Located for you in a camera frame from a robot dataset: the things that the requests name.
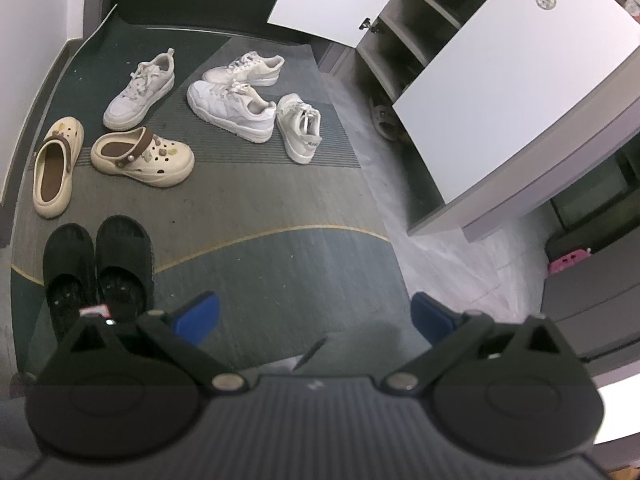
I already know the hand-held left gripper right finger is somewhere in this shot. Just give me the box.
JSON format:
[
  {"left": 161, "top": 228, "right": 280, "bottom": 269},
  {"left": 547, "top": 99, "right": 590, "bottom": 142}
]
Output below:
[{"left": 382, "top": 291, "right": 576, "bottom": 394}]

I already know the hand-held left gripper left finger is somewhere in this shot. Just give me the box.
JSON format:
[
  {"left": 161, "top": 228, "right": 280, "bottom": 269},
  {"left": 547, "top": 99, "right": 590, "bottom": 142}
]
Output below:
[{"left": 65, "top": 291, "right": 249, "bottom": 395}]

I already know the black slipper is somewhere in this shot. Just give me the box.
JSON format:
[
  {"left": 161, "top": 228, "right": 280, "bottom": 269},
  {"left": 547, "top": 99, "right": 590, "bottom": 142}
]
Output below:
[
  {"left": 42, "top": 224, "right": 98, "bottom": 341},
  {"left": 95, "top": 215, "right": 155, "bottom": 323}
]

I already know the white sneaker with wide laces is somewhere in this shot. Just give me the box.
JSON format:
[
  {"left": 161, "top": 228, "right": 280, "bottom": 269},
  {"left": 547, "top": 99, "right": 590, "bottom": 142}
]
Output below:
[
  {"left": 275, "top": 93, "right": 323, "bottom": 164},
  {"left": 102, "top": 48, "right": 177, "bottom": 132}
]

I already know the white chunky leather sneaker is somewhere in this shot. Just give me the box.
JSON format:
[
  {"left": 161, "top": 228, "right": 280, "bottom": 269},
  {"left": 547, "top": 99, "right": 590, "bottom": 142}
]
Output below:
[
  {"left": 186, "top": 80, "right": 277, "bottom": 144},
  {"left": 201, "top": 51, "right": 286, "bottom": 87}
]

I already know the green and grey floor mat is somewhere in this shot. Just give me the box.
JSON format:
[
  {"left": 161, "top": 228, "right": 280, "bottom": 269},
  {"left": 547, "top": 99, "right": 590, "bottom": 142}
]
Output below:
[{"left": 9, "top": 4, "right": 418, "bottom": 378}]

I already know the pink toy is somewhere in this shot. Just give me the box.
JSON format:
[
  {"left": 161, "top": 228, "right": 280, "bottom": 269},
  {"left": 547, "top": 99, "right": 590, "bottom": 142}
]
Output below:
[{"left": 549, "top": 249, "right": 591, "bottom": 275}]

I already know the dark grey furniture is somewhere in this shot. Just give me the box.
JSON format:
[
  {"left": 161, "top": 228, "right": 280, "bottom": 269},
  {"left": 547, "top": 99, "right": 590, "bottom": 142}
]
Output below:
[{"left": 540, "top": 230, "right": 640, "bottom": 361}]

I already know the grey sandal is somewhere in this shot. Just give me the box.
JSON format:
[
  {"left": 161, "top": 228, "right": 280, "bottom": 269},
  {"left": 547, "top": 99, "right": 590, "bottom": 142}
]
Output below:
[{"left": 369, "top": 96, "right": 401, "bottom": 142}]

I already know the white cabinet door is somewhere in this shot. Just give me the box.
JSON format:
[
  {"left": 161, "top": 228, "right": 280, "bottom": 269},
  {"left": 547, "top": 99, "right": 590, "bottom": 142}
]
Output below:
[
  {"left": 267, "top": 0, "right": 421, "bottom": 50},
  {"left": 392, "top": 0, "right": 640, "bottom": 206}
]

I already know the grey shoe cabinet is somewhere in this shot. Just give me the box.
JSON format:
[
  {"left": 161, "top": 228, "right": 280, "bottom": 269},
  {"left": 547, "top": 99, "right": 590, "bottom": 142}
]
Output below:
[{"left": 317, "top": 0, "right": 640, "bottom": 243}]

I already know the cream clog with brown strap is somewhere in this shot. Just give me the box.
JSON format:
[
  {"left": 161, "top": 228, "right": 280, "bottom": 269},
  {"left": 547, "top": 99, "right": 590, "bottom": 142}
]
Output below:
[
  {"left": 90, "top": 127, "right": 196, "bottom": 189},
  {"left": 32, "top": 116, "right": 85, "bottom": 219}
]

